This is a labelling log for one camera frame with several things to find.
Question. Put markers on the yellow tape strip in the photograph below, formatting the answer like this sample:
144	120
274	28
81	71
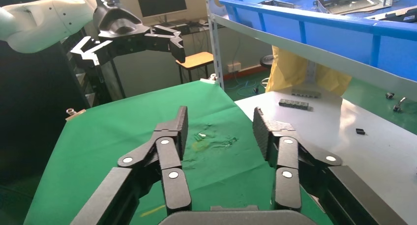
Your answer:
153	211

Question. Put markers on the metal plate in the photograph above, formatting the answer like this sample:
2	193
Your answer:
397	16

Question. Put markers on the small metal tool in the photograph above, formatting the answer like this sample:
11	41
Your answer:
398	107

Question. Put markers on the black computer monitor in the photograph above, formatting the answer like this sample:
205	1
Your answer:
159	2

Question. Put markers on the box-shaped metal bracket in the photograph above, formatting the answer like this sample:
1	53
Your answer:
345	0

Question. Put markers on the small black part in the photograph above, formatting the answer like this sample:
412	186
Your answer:
360	131

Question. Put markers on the black metal rack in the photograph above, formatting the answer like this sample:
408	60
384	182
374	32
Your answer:
94	83

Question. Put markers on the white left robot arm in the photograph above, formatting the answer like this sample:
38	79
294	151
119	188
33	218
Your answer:
39	21

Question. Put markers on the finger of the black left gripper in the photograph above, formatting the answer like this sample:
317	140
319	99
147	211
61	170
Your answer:
92	54
166	39

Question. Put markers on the green table cloth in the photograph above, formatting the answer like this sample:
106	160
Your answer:
114	135

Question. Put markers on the white wall socket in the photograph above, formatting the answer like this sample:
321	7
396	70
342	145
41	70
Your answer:
234	67

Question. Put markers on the black terminal block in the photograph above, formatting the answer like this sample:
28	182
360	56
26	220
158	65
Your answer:
294	104

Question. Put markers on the small dark caster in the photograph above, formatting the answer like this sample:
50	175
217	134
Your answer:
389	95

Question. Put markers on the black round stool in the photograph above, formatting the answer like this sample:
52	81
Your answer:
267	60

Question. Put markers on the wooden stool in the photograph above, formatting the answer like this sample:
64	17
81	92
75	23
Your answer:
195	59

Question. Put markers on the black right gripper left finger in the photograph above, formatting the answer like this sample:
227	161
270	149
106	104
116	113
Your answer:
169	158

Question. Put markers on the blue plastic bin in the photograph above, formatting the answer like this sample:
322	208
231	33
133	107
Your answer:
325	34

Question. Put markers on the yellow plastic bag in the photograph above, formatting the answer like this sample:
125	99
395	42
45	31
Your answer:
290	70

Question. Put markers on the clear tape patch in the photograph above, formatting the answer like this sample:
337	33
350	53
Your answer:
211	140

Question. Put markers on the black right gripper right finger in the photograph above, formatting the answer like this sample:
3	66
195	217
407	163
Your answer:
288	158

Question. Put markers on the dark metal part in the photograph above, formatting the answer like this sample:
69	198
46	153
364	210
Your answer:
277	3

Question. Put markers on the grey terminal block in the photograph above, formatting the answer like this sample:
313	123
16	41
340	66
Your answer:
306	94

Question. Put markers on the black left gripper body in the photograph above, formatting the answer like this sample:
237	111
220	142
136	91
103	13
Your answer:
120	21

